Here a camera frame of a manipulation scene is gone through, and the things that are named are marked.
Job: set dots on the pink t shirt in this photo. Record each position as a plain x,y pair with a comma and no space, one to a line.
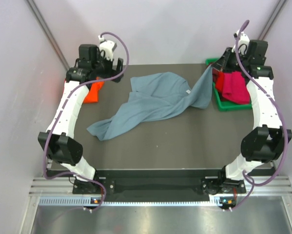
234,88

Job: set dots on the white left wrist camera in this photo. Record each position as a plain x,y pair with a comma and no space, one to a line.
107,48

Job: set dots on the dark red t shirt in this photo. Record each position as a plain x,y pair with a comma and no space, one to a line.
216,75

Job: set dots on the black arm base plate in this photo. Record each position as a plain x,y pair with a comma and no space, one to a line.
209,186

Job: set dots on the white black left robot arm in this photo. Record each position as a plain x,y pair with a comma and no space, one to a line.
58,143

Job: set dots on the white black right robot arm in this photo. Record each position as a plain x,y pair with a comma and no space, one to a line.
269,138

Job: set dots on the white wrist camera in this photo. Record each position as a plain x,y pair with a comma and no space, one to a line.
107,48
243,39

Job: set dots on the orange folded t shirt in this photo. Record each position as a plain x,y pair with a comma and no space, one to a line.
93,95

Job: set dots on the blue grey t shirt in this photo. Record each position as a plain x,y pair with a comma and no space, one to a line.
155,97

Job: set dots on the grey slotted cable duct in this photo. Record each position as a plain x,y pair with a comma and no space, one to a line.
90,202

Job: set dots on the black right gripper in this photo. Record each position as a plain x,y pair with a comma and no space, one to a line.
220,64

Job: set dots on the green plastic bin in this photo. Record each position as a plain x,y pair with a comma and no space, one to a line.
226,105

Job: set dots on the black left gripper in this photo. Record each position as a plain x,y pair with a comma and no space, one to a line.
109,63

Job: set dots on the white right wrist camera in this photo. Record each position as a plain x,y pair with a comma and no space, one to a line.
243,39

